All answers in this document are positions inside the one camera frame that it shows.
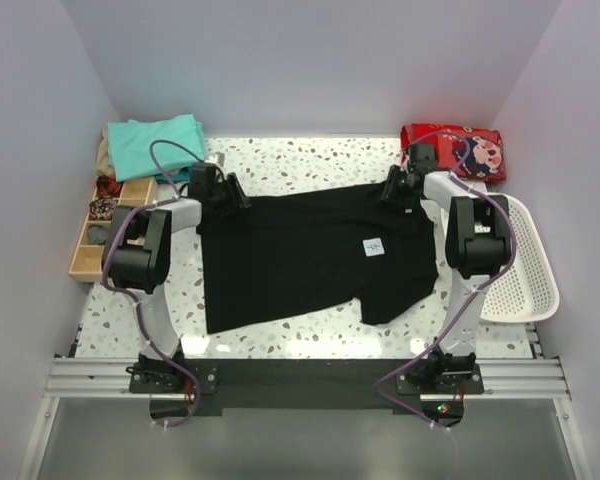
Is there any black t shirt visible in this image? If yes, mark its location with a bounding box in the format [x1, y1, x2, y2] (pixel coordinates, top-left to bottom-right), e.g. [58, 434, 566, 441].
[197, 184, 438, 334]

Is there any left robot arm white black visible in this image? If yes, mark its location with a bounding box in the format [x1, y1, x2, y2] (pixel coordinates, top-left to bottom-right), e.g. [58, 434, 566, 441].
[101, 162, 251, 392]

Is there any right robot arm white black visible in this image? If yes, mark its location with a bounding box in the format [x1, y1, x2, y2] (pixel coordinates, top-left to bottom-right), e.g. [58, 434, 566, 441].
[381, 142, 516, 393]

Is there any red cartoon print cloth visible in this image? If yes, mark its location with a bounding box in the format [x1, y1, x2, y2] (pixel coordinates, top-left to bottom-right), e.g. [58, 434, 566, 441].
[400, 123, 506, 183]

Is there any folded teal t shirt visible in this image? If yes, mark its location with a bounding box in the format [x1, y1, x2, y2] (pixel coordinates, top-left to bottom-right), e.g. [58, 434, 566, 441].
[107, 114, 206, 183]

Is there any red black rolled sock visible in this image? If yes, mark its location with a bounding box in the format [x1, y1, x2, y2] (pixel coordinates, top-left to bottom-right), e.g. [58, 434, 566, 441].
[96, 176, 123, 198]

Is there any folded beige t shirt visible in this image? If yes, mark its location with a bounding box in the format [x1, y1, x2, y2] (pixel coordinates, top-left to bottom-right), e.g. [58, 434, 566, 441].
[95, 126, 115, 178]

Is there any patterned rolled sock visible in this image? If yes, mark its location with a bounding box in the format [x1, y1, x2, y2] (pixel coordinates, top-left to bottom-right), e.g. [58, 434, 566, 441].
[89, 197, 118, 221]

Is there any grey rolled sock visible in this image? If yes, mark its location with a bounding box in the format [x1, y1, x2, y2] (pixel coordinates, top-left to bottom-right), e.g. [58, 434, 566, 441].
[86, 224, 108, 246]

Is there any wooden compartment organizer box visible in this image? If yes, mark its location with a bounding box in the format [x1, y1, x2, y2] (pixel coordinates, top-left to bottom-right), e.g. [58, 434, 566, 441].
[68, 177, 158, 283]

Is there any white perforated plastic basket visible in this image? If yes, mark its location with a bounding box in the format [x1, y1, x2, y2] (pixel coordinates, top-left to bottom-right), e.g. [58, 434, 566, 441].
[439, 193, 562, 325]

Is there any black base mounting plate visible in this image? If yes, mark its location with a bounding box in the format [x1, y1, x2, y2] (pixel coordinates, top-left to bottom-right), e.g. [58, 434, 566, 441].
[126, 358, 485, 426]

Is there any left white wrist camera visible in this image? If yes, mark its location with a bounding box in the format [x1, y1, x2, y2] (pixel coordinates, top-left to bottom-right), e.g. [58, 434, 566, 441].
[206, 152, 225, 168]

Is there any aluminium rail frame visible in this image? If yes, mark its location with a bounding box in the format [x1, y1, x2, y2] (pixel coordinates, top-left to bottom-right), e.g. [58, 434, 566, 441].
[19, 357, 574, 479]

